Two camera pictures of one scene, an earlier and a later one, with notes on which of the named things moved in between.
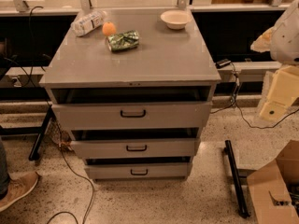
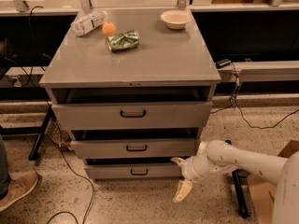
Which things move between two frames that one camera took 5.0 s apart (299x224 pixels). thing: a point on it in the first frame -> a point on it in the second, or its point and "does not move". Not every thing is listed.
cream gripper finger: (263, 42) -> (183, 189)
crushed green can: (127, 39) does not move
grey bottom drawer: (138, 171) does not move
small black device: (222, 63) does not move
